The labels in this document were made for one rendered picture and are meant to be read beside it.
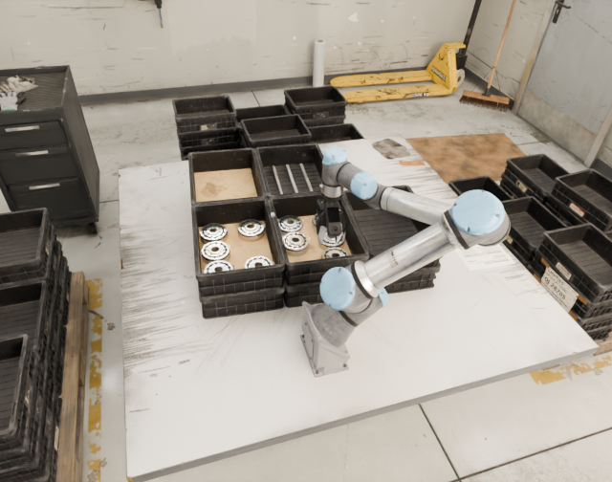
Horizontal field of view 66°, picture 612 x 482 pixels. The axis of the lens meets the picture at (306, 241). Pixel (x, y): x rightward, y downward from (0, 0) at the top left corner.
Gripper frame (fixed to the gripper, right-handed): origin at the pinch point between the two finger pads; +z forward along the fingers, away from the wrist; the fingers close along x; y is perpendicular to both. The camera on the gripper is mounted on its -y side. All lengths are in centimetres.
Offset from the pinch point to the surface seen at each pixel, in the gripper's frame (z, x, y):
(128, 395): 24, 71, -33
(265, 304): 19.5, 24.4, -8.1
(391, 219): 11.1, -33.3, 21.8
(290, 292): 14.1, 15.5, -8.6
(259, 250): 10.9, 23.5, 11.9
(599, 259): 45, -146, 14
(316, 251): 10.9, 2.5, 7.2
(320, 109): 39, -43, 183
